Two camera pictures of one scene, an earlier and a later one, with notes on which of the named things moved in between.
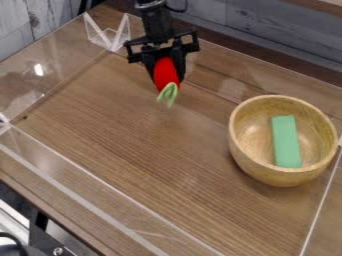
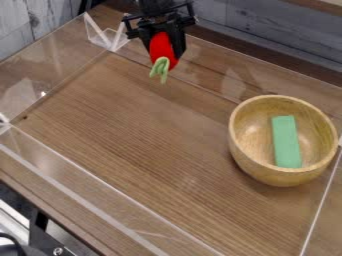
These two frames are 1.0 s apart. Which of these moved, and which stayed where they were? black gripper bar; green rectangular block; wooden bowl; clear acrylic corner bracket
Moved: black gripper bar
Stayed: green rectangular block; wooden bowl; clear acrylic corner bracket
